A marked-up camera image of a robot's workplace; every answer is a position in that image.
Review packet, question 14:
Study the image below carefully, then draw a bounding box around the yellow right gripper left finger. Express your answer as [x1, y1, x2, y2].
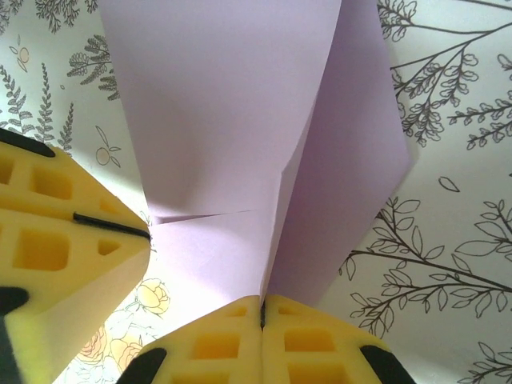
[119, 294, 264, 384]

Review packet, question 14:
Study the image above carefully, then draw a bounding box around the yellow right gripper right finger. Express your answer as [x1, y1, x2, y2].
[261, 293, 419, 384]

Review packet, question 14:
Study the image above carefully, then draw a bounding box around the lilac square paper sheet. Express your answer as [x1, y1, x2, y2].
[98, 0, 415, 303]

